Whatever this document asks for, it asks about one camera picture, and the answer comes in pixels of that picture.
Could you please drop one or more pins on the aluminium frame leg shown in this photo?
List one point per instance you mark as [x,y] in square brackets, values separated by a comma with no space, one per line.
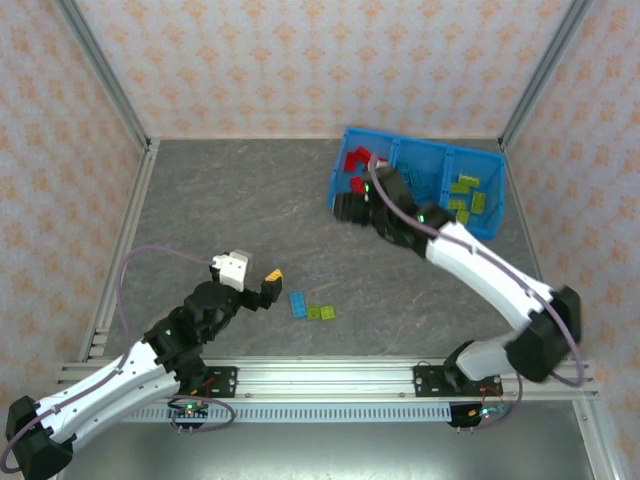
[597,440]

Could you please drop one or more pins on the small square green lego brick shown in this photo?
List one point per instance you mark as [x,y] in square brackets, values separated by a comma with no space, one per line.
[313,312]
[328,312]

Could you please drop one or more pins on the long aluminium mounting rail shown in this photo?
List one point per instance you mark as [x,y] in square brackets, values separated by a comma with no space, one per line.
[325,380]

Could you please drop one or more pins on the brushed metal panel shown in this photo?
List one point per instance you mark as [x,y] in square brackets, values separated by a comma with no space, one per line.
[325,450]

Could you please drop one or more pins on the aluminium frame post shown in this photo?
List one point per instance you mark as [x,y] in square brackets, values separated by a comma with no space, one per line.
[102,70]
[548,70]

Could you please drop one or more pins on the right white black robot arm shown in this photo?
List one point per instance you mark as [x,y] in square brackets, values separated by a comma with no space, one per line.
[480,270]

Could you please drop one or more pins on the aluminium table side rail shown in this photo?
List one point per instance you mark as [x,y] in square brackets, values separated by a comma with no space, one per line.
[525,215]
[121,225]

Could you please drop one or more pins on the blue three-compartment bin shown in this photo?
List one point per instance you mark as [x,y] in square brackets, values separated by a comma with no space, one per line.
[485,165]

